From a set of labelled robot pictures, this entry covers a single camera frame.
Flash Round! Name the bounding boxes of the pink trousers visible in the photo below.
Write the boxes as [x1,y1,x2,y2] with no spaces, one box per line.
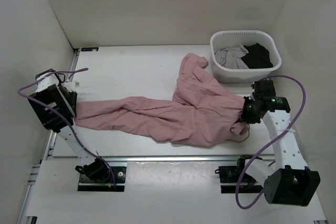
[75,53,249,147]

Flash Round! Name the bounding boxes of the grey garment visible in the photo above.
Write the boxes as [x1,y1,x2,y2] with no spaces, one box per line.
[214,45,249,69]

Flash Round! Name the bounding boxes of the black garment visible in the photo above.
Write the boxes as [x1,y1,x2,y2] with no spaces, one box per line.
[241,43,273,69]

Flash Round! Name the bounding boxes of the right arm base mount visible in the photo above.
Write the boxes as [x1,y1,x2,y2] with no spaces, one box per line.
[215,155,262,194]

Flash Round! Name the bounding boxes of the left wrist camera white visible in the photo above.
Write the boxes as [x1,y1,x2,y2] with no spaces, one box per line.
[62,81,80,92]

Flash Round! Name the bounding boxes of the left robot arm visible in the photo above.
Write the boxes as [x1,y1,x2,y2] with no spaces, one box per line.
[28,69,110,183]

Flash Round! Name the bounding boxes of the black label strip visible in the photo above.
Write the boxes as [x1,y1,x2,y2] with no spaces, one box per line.
[81,47,99,52]

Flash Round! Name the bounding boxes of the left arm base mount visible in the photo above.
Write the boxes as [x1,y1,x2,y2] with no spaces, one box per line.
[77,163,127,192]

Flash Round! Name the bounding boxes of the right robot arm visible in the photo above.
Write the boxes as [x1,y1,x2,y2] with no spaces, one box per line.
[235,77,321,207]

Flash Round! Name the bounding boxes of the white plastic basket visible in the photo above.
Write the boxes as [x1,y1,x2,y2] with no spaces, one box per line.
[209,30,282,83]

